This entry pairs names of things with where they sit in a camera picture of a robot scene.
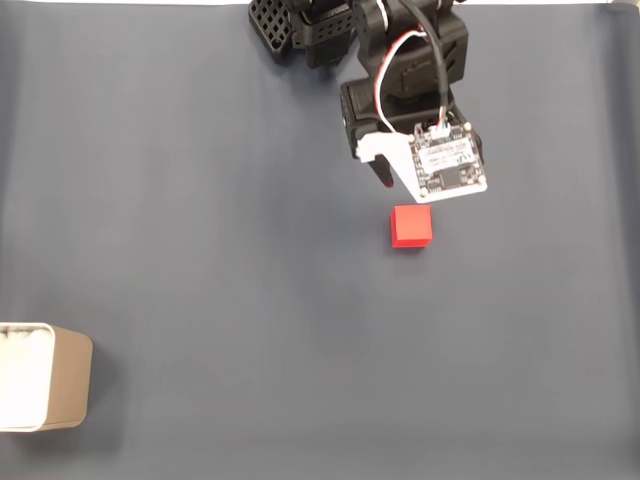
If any red cube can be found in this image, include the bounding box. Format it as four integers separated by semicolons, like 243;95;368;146
389;204;434;250

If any beige plastic box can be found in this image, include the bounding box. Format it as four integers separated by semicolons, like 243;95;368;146
0;322;95;432

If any grey table mat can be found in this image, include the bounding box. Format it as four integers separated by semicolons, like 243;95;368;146
0;3;640;480

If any white red servo wire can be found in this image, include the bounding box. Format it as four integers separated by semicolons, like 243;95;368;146
373;28;427;137

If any white camera board mount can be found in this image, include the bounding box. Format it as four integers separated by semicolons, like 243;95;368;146
355;121;489;204

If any black camera cable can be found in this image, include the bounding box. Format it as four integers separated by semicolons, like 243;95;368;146
399;0;454;132

